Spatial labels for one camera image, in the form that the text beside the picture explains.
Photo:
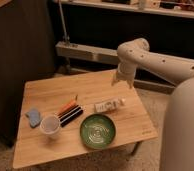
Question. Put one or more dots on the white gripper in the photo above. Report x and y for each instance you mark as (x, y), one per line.
(124, 72)

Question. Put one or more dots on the dark cabinet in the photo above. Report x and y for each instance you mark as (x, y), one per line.
(27, 52)

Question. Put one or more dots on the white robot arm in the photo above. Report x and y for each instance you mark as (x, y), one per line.
(177, 148)

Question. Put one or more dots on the small wooden table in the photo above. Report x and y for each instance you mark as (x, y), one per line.
(132, 121)

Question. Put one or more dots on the white tube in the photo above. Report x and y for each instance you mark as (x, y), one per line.
(109, 105)

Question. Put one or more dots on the wall shelf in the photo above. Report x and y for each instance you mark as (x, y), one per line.
(129, 8)

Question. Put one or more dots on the black marker upper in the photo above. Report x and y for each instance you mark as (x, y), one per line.
(76, 108)

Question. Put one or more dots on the grey metal beam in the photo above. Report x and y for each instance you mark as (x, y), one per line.
(143, 79)

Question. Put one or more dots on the clear plastic cup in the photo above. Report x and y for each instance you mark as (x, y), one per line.
(50, 126)

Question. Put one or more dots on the metal pole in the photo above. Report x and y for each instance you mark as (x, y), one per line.
(66, 37)

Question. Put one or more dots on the blue sponge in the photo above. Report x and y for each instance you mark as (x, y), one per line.
(34, 117)

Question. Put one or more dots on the orange marker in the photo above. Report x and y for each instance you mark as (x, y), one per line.
(68, 106)

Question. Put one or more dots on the green ceramic plate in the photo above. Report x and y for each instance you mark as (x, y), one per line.
(97, 131)

